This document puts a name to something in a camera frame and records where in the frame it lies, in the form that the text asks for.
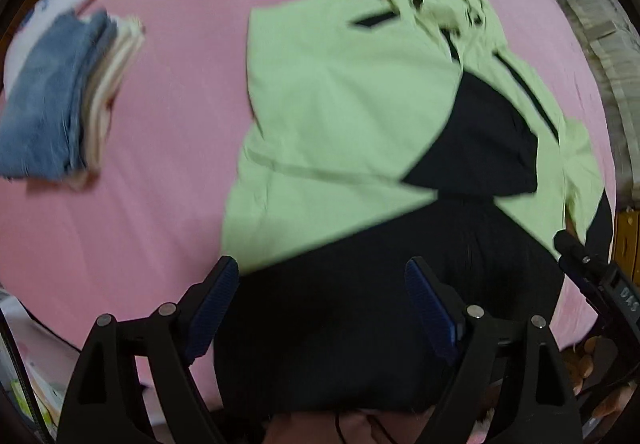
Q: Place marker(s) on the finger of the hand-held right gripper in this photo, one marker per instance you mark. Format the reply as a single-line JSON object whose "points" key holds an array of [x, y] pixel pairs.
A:
{"points": [[572, 249]]}

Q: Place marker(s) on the folded blue jeans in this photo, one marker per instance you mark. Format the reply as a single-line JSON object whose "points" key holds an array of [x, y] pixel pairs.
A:
{"points": [[45, 99]]}

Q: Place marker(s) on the person's right hand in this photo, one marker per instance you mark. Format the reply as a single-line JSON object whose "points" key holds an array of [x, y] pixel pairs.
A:
{"points": [[585, 364]]}

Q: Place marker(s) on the white printed box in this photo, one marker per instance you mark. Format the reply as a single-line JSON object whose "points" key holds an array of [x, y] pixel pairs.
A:
{"points": [[40, 364]]}

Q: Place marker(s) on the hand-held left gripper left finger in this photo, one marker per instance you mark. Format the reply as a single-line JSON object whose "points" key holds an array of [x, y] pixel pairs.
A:
{"points": [[215, 304]]}

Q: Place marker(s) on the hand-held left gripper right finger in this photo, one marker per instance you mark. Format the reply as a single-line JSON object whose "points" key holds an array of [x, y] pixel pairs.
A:
{"points": [[430, 309]]}

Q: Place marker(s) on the green and black jacket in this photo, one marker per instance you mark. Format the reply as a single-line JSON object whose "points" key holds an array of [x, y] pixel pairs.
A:
{"points": [[340, 114]]}

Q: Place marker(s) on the folded beige garment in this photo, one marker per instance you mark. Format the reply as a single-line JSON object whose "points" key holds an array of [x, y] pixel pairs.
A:
{"points": [[107, 74]]}

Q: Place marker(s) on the wooden drawer cabinet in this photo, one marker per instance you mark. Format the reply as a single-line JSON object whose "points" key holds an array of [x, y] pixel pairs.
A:
{"points": [[629, 229]]}

